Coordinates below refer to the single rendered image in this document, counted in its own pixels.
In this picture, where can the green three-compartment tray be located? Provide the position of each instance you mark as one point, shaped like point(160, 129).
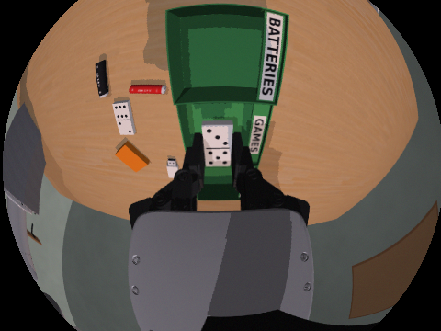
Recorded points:
point(214, 53)

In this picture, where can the white usb stick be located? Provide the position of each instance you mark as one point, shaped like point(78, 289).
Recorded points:
point(172, 167)

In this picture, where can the red battery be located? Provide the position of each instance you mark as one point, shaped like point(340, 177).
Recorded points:
point(147, 89)

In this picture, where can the orange flat block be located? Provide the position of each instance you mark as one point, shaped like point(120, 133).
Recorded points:
point(132, 157)

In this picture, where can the black aa battery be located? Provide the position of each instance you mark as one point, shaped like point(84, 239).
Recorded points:
point(101, 78)

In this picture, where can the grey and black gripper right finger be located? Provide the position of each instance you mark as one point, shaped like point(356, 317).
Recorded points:
point(255, 192)

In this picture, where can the white domino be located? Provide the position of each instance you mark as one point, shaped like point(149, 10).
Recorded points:
point(217, 139)
point(123, 115)

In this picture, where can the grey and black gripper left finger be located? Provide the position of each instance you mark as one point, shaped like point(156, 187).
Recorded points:
point(178, 193)

